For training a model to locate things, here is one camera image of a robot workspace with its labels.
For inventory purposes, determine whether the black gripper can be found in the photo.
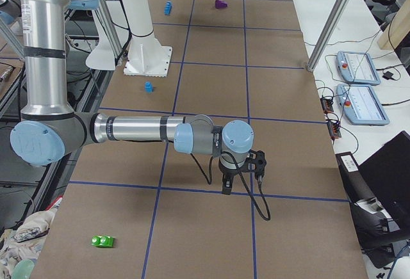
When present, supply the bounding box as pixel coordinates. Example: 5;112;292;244
218;161;241;195

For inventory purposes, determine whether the purple trapezoid block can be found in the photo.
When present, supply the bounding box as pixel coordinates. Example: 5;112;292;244
215;0;228;9

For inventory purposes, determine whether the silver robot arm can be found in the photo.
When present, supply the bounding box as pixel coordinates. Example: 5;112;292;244
10;0;266;195

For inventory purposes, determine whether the small blue brick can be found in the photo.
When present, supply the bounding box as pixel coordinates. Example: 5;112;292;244
144;81;154;93

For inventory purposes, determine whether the green double brick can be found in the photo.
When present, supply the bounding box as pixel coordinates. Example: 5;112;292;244
91;235;115;248

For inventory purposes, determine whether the lower teach pendant tablet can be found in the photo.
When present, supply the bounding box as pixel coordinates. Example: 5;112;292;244
336;84;390;126

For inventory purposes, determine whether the teach pendant tablet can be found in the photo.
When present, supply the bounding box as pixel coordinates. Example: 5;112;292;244
336;51;381;86
336;84;390;126

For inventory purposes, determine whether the black laptop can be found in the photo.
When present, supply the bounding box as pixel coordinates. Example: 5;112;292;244
359;131;409;228

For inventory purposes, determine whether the upper teach pendant tablet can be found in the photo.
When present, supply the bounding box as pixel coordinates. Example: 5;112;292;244
336;51;381;86

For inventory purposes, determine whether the long blue brick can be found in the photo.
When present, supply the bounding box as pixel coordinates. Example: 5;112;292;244
164;1;172;16

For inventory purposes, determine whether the crumpled patterned cloth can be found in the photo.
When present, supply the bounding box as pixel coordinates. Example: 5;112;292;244
1;209;57;278

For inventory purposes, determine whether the black braided cable right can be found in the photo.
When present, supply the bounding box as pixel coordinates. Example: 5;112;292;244
189;152;271;221

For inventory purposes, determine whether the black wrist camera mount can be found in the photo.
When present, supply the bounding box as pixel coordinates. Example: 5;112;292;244
240;150;267;183

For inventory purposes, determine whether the white pedestal base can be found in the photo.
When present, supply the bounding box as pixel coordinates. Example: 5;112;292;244
122;0;172;77

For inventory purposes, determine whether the aluminium frame post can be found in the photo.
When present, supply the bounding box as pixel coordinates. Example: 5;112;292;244
307;0;350;72

